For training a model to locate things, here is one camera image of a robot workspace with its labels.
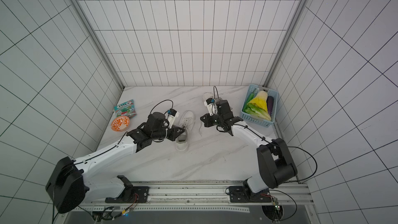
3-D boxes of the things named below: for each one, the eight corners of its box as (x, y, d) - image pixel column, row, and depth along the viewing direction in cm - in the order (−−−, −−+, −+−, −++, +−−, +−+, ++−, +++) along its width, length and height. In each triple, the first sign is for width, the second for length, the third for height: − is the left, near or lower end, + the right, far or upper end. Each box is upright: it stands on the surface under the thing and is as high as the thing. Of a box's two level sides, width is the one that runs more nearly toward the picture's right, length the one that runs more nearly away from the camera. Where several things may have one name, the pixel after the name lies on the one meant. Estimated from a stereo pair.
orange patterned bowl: (109, 131, 96) (107, 129, 93) (115, 118, 102) (114, 115, 100) (126, 131, 95) (124, 129, 93) (131, 118, 102) (129, 115, 100)
